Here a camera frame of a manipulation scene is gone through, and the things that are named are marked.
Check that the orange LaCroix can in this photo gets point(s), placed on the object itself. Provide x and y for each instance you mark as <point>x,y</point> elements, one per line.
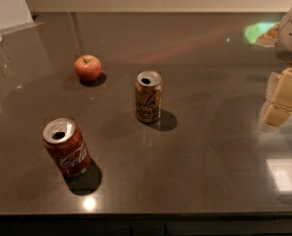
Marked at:
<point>148,93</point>

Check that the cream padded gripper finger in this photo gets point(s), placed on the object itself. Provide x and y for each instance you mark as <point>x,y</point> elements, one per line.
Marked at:
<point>277,116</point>

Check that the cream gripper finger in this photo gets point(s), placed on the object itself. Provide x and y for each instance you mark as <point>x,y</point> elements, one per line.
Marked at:
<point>269,93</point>

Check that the red Coca-Cola can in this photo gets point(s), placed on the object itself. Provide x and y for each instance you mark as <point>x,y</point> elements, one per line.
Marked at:
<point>64,142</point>

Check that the red apple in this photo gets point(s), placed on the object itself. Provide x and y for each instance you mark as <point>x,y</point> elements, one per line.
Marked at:
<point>87,68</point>

